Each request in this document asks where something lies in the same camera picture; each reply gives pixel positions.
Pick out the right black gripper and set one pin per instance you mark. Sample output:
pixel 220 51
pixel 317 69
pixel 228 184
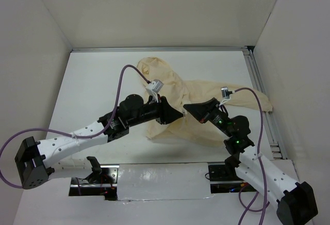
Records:
pixel 200 110

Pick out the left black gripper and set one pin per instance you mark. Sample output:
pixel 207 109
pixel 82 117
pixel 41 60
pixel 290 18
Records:
pixel 166 113

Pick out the cream yellow jacket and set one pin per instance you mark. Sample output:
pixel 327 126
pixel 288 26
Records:
pixel 179 92

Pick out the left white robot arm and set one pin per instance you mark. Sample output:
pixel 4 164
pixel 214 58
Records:
pixel 35 160

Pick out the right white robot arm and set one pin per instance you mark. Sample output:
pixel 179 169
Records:
pixel 294 202

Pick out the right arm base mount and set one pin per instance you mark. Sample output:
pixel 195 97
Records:
pixel 223 179

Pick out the aluminium frame rail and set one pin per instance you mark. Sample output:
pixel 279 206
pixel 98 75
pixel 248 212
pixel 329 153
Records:
pixel 93 79

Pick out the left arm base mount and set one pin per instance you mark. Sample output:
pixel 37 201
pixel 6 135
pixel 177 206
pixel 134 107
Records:
pixel 102 180

